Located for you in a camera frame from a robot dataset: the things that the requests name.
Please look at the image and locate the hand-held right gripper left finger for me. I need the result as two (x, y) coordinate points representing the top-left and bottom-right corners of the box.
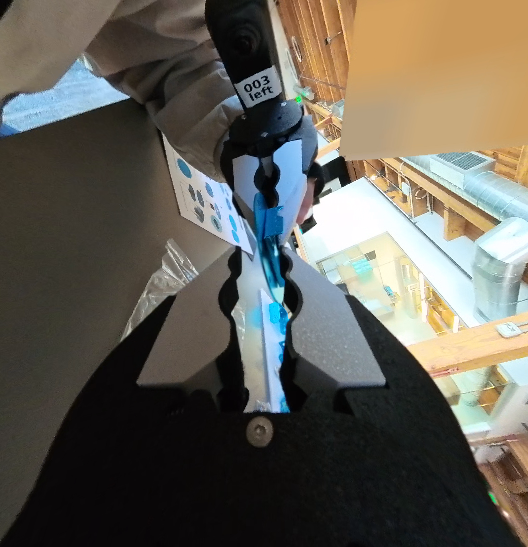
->
(136, 246), (243, 386)

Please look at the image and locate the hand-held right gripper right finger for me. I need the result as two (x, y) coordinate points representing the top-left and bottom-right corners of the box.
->
(280, 246), (388, 404)

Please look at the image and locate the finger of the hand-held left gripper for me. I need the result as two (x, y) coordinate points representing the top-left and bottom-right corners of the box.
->
(232, 156), (265, 224)
(273, 140), (309, 245)

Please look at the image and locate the blue perforated mounting bracket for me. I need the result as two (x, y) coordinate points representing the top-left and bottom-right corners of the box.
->
(264, 206), (287, 238)

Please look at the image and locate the blue round metal plate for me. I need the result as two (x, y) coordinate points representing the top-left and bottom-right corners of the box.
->
(252, 192), (291, 303)

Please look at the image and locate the person's left hand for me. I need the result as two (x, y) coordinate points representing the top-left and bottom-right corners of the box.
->
(296, 179), (316, 224)

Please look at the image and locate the white instruction sheet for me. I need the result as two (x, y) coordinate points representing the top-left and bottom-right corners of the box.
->
(161, 132), (258, 258)

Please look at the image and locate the clear plastic bag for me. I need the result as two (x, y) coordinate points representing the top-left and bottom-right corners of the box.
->
(120, 238), (247, 342)

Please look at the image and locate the white foam sheet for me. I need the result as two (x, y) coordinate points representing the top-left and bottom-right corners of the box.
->
(243, 288), (291, 414)

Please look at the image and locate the blue round-end metal bracket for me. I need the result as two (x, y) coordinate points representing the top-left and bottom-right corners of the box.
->
(267, 301), (289, 335)

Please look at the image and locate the silver ventilation duct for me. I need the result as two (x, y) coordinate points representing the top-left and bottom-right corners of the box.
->
(403, 150), (528, 324)

